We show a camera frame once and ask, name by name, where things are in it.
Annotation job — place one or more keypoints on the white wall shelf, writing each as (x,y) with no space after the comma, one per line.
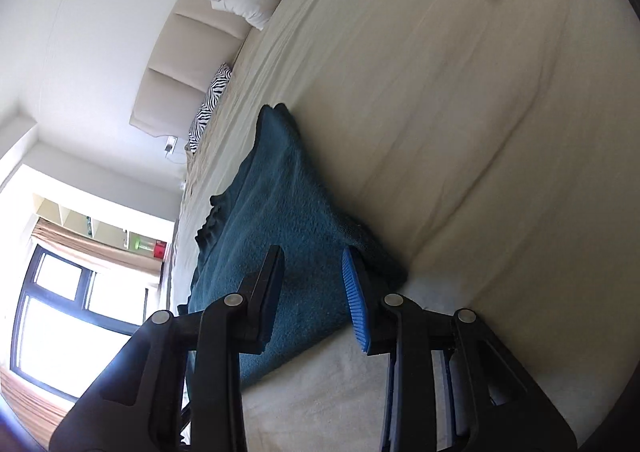
(95,229)

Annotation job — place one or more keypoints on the red storage box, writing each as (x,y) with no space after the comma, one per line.
(159,250)

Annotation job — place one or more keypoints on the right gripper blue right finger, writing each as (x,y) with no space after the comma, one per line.
(366,285)

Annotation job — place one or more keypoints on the zebra print pillow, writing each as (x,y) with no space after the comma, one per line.
(207,108)

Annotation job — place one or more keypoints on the beige curtain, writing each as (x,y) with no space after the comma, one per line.
(89,250)

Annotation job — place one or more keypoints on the beige padded headboard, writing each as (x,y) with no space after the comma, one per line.
(193,43)

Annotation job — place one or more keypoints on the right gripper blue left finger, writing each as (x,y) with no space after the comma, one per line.
(261,293)

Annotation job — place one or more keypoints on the beige bed sheet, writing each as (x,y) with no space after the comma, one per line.
(493,147)

